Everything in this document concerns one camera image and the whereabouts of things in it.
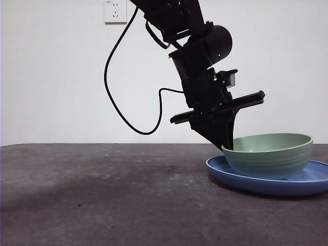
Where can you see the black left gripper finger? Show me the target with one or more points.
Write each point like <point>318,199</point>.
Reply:
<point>212,128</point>
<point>230,128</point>

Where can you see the green ribbed bowl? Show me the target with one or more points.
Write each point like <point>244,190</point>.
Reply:
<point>269,161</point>

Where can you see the blue round plate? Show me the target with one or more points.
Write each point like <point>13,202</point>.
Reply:
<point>256,187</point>

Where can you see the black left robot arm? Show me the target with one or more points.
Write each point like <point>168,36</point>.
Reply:
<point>194,15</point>

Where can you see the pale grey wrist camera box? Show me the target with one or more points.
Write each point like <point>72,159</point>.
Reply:
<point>232,79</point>

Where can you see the white wall power socket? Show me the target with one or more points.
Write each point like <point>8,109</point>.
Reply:
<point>115,12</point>

